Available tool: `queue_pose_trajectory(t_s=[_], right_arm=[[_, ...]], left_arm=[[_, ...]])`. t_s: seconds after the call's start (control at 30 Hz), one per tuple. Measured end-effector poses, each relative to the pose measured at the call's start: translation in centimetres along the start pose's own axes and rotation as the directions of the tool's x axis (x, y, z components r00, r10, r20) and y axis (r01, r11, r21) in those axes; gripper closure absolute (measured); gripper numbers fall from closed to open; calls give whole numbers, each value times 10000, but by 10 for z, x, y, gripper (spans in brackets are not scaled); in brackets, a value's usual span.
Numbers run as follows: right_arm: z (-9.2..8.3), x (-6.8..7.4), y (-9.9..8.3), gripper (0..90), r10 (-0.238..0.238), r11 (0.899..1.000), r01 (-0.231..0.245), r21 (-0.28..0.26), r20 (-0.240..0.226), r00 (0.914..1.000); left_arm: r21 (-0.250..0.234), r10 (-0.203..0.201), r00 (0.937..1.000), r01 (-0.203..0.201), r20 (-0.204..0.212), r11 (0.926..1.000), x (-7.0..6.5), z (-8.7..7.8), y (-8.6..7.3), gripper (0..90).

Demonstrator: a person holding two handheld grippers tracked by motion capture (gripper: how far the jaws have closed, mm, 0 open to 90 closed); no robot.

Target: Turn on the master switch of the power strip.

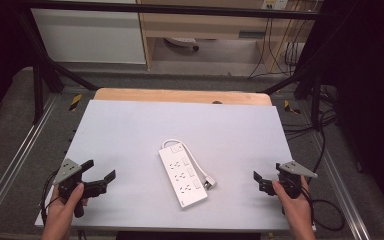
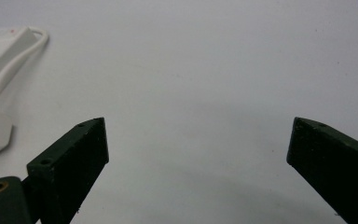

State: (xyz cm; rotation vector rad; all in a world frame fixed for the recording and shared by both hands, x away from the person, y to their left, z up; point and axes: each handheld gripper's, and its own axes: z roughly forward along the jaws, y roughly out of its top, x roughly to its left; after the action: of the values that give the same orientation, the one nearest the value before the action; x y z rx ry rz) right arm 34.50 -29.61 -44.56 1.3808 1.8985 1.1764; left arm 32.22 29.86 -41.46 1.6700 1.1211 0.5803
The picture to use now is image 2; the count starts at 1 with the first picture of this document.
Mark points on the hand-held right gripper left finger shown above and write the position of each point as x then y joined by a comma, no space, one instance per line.
71,168

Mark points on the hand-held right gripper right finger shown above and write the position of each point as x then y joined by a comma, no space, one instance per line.
335,168

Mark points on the white power strip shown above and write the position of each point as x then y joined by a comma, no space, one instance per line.
0,54

